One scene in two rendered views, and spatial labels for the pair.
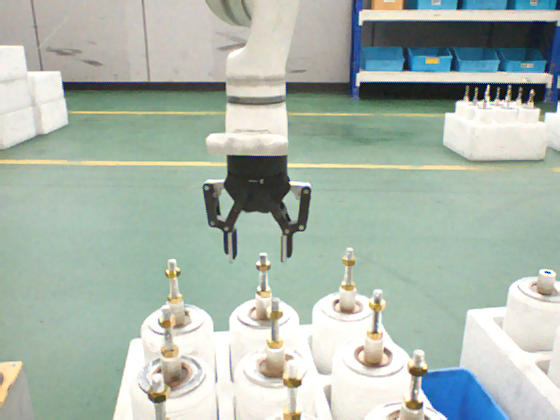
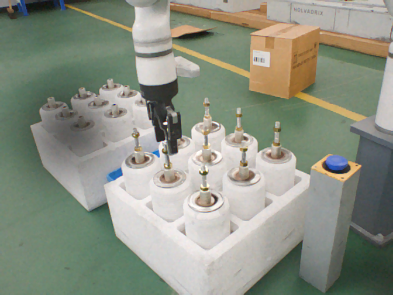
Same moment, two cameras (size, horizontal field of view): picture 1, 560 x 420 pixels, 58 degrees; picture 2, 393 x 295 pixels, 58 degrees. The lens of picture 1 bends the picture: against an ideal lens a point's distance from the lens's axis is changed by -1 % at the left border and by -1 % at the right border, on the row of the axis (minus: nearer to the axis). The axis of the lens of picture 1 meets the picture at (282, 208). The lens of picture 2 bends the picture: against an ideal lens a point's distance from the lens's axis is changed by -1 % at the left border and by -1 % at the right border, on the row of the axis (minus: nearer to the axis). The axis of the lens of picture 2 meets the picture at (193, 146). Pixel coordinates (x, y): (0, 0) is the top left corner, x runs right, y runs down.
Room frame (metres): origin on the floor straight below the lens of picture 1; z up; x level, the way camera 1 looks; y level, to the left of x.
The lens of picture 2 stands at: (0.91, 0.63, 0.71)
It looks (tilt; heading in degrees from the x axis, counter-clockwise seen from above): 30 degrees down; 239
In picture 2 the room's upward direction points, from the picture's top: 5 degrees counter-clockwise
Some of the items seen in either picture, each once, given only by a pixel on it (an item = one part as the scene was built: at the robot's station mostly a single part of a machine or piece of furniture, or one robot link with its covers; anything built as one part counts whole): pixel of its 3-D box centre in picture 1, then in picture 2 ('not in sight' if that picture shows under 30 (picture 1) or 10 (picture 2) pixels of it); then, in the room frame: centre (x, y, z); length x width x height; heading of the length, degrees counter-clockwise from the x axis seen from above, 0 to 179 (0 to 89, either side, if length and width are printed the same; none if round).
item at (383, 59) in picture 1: (380, 58); not in sight; (5.09, -0.94, 0.36); 0.50 x 0.38 x 0.21; 177
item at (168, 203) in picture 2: (264, 368); (173, 209); (0.61, 0.03, 0.16); 0.10 x 0.10 x 0.18
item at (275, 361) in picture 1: (275, 356); (206, 153); (0.50, 0.01, 0.26); 0.02 x 0.02 x 0.03
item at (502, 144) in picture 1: (492, 135); not in sight; (2.69, -1.12, 0.09); 0.39 x 0.39 x 0.18; 4
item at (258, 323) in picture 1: (264, 313); (169, 178); (0.61, 0.03, 0.25); 0.08 x 0.08 x 0.01
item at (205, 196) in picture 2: (175, 311); (205, 195); (0.60, 0.14, 0.26); 0.02 x 0.02 x 0.03
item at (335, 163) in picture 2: not in sight; (336, 164); (0.38, 0.28, 0.32); 0.04 x 0.04 x 0.02
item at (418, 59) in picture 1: (426, 59); not in sight; (5.04, -1.37, 0.36); 0.50 x 0.38 x 0.21; 178
